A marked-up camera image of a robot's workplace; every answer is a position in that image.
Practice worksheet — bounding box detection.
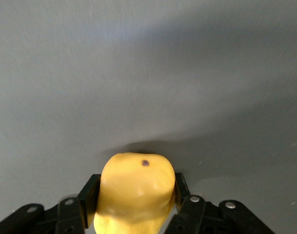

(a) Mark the yellow toy potato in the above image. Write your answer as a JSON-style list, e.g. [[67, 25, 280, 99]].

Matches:
[[92, 152, 177, 234]]

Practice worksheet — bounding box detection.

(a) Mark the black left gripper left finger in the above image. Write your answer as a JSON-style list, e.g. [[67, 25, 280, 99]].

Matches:
[[0, 173, 102, 234]]

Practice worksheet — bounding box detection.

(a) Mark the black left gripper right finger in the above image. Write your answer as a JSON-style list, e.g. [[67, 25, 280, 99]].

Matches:
[[166, 172, 277, 234]]

